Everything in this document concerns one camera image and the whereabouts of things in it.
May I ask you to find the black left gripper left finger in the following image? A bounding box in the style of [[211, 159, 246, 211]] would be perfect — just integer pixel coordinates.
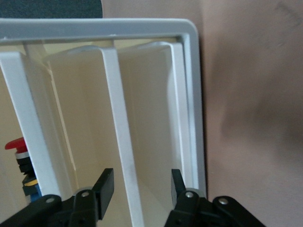
[[0, 168, 115, 227]]

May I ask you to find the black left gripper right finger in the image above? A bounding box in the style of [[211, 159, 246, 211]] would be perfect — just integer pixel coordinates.
[[163, 169, 266, 227]]

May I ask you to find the red emergency stop button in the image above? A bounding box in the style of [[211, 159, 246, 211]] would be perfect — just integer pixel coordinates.
[[4, 138, 40, 198]]

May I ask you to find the white drawer cabinet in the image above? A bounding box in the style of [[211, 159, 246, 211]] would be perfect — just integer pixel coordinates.
[[0, 17, 208, 227]]

